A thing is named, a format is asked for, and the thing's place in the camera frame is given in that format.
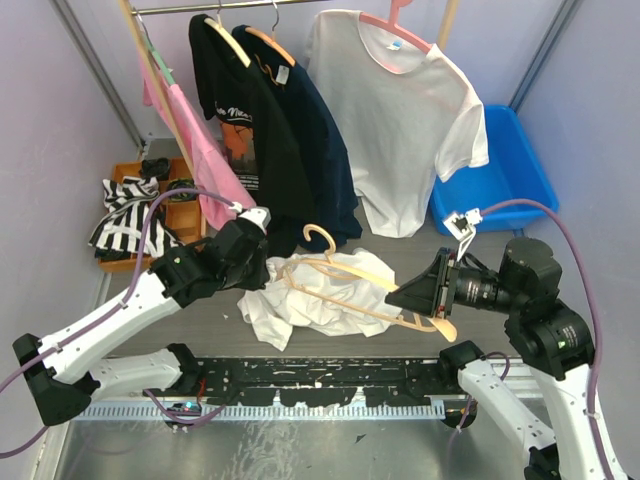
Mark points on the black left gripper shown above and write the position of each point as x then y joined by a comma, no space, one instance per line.
262,275

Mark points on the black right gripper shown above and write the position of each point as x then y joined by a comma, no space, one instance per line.
430,290

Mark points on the white t-shirt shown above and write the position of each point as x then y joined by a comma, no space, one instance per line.
408,117
299,295

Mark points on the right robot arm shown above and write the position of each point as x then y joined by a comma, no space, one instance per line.
551,339

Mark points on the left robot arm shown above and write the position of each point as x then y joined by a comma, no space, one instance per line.
68,370

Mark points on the pink t-shirt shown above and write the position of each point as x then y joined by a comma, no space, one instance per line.
213,172

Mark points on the navy blue t-shirt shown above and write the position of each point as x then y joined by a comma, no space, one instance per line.
323,151

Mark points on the black printed t-shirt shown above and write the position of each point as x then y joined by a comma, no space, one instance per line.
257,138

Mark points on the white hanging t-shirt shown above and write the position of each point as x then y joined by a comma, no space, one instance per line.
408,117

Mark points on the green hanger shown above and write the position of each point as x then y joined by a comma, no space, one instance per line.
158,60

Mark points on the wooden hanger under navy shirt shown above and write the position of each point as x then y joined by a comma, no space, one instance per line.
270,40

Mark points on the wooden hanger under black shirt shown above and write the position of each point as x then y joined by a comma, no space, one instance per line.
216,26

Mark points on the pink plastic hanger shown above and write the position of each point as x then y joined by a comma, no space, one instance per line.
391,25

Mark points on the orange wooden organizer tray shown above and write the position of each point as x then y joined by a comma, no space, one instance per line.
184,218

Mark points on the green black belt roll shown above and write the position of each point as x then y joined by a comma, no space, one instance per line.
182,186

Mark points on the black white striped cloth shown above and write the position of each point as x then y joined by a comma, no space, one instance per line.
118,234

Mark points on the blue plastic bin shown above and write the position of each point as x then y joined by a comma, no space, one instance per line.
513,172

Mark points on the wooden clothes rack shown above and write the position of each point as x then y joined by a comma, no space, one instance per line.
155,80

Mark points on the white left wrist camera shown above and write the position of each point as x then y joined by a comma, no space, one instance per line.
260,216

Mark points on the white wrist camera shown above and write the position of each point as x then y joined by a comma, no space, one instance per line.
464,228
260,216

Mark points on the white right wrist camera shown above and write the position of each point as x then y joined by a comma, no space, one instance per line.
464,228

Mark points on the perforated metal cable tray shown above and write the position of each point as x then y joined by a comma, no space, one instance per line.
147,411

